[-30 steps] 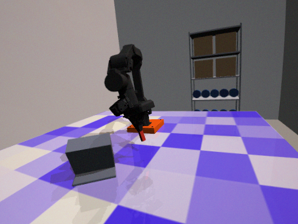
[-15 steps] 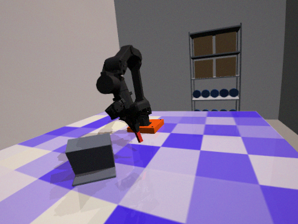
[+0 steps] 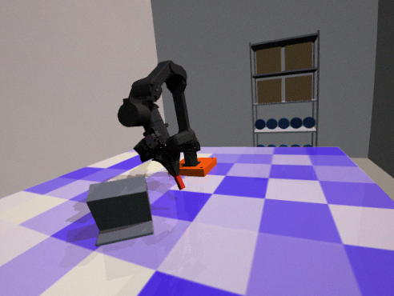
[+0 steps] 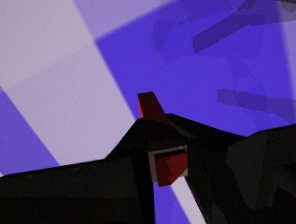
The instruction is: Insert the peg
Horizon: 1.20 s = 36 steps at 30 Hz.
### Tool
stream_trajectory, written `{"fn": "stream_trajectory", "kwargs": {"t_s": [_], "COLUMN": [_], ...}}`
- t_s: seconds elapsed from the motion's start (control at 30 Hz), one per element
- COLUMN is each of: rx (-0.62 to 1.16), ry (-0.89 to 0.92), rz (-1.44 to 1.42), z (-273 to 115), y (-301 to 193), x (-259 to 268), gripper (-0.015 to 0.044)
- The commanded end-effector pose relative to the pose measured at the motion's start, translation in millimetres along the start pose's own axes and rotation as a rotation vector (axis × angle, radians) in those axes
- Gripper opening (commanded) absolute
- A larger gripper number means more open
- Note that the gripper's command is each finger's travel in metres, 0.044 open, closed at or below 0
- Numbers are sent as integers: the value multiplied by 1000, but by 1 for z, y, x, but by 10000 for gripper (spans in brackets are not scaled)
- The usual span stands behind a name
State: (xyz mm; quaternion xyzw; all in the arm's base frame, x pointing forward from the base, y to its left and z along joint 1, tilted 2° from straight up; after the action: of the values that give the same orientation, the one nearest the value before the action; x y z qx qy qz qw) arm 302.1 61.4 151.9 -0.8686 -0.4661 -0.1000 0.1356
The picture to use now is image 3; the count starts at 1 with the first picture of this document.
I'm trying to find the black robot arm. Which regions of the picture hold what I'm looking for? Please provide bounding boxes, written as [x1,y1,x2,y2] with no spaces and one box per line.
[118,60,201,166]

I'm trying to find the black sloped panel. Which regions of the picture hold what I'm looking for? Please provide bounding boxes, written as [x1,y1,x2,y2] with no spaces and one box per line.
[86,175,154,246]

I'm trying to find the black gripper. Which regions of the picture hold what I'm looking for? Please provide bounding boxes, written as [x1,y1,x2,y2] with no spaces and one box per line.
[139,121,193,177]

